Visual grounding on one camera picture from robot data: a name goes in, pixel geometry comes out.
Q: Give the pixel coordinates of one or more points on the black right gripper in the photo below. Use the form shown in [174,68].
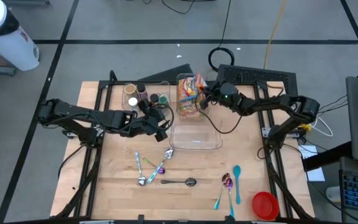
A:
[213,96]

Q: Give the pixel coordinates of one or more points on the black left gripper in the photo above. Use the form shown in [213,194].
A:
[149,124]

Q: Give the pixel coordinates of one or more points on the orange chicken ramen pack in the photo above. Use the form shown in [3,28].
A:
[201,81]

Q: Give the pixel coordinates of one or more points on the green-lid spice jar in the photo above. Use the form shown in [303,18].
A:
[163,99]

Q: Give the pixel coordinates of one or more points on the yellow ramen pack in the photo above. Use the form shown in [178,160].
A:
[187,91]

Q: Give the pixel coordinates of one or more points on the blue less-sodium ramen pack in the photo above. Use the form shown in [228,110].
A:
[189,99]

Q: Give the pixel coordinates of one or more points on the black-lid spice jar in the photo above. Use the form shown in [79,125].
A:
[154,98]

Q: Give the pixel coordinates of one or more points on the red beef ramen pack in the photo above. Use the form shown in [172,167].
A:
[186,81]

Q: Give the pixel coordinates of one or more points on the chili shrimp ramen pack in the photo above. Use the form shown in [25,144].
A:
[190,110]

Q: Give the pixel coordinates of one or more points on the white-lid spice jar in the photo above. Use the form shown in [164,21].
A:
[133,102]

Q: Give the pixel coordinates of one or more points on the orange can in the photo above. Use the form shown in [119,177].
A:
[141,88]

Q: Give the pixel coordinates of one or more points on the tan-top brown spice jar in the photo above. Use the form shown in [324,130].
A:
[130,90]

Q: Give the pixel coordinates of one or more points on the black metal spoon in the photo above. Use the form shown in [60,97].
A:
[190,182]

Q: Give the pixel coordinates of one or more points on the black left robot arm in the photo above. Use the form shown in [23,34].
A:
[73,112]

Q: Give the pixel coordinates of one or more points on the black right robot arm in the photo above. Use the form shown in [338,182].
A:
[275,102]

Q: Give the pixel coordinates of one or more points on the clear plastic bin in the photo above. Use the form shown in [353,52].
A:
[205,112]
[154,85]
[194,133]

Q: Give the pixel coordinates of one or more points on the black flat panel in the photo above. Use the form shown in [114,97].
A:
[172,74]

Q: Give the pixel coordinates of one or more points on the black perforated computer case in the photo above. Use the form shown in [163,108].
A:
[253,74]

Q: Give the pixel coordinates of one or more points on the teal plastic spoon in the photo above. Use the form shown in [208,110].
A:
[236,170]

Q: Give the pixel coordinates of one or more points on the red plastic bowl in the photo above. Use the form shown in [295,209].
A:
[265,205]

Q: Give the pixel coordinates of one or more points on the white paper sheet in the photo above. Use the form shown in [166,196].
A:
[315,175]

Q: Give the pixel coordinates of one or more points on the black desk edge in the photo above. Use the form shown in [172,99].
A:
[328,157]

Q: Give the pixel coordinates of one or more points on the white computer mouse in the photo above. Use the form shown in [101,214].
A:
[333,194]

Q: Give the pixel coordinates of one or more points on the white trash can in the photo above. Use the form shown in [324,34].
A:
[11,46]

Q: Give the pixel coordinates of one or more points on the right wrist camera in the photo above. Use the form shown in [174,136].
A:
[227,93]

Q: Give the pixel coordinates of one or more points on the black camera mount clip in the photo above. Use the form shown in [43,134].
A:
[141,219]
[228,220]

